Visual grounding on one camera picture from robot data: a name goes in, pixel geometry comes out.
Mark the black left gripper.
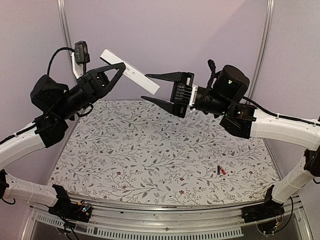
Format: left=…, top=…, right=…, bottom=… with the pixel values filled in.
left=54, top=60, right=127, bottom=120

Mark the white air conditioner remote control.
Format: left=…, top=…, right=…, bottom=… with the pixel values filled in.
left=100, top=49, right=160, bottom=95

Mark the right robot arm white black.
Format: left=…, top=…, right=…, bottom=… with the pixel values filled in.
left=143, top=60, right=320, bottom=218

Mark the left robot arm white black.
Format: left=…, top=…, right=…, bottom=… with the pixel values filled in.
left=0, top=62, right=126, bottom=217

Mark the floral patterned table mat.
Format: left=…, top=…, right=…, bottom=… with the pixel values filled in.
left=49, top=100, right=279, bottom=206

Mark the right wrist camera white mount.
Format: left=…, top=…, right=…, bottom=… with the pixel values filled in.
left=188, top=85, right=198, bottom=107

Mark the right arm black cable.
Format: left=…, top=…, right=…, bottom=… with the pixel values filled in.
left=203, top=59, right=221, bottom=96

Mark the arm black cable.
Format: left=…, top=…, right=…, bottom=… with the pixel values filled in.
left=203, top=59, right=221, bottom=96
left=46, top=47, right=76, bottom=78

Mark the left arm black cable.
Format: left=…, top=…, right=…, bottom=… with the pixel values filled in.
left=46, top=47, right=76, bottom=78

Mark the left aluminium corner post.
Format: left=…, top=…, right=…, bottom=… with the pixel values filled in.
left=56, top=0, right=78, bottom=83

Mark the aluminium corner post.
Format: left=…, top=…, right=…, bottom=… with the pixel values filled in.
left=248, top=0, right=275, bottom=99
left=56, top=0, right=78, bottom=83

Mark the right aluminium corner post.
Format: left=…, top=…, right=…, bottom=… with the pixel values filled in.
left=248, top=0, right=275, bottom=99

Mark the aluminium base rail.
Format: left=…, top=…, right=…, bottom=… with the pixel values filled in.
left=22, top=196, right=313, bottom=240

